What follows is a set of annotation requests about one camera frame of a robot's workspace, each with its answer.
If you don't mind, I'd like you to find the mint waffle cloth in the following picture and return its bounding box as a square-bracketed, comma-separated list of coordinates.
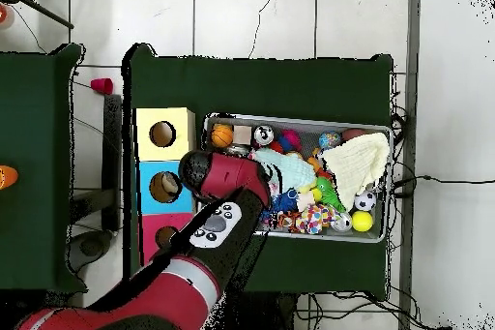
[250, 147, 317, 194]

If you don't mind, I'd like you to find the orange object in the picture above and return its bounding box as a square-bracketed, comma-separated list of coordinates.
[0, 165, 19, 191]

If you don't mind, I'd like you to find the orange toy basketball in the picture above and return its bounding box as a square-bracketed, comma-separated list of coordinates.
[210, 123, 235, 149]

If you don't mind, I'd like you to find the wooden block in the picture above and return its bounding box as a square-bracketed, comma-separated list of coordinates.
[232, 125, 253, 145]

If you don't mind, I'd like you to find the small soccer ball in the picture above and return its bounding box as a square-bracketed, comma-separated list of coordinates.
[354, 189, 377, 212]

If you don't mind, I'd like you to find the red plastic cup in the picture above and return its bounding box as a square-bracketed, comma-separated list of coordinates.
[90, 76, 115, 96]

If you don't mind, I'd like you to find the cream waffle cloth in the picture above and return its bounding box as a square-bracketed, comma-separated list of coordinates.
[320, 131, 391, 211]

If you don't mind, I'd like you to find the dark green table cloth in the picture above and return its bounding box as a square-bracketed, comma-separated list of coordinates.
[122, 43, 394, 302]
[0, 43, 88, 293]

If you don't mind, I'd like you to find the silver mesh bin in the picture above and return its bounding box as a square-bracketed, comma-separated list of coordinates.
[200, 112, 393, 245]

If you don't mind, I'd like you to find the polka-dot cloth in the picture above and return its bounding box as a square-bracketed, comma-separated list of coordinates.
[297, 202, 341, 235]

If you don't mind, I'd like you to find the yellow ball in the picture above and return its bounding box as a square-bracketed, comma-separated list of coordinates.
[350, 210, 374, 233]

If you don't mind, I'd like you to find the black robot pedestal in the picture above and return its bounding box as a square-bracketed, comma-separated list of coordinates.
[227, 291, 299, 330]

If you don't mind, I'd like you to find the wooden box with three holes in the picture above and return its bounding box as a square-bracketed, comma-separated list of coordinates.
[131, 106, 202, 265]

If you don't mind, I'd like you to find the black floor cable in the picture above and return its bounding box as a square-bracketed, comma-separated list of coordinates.
[388, 173, 495, 200]

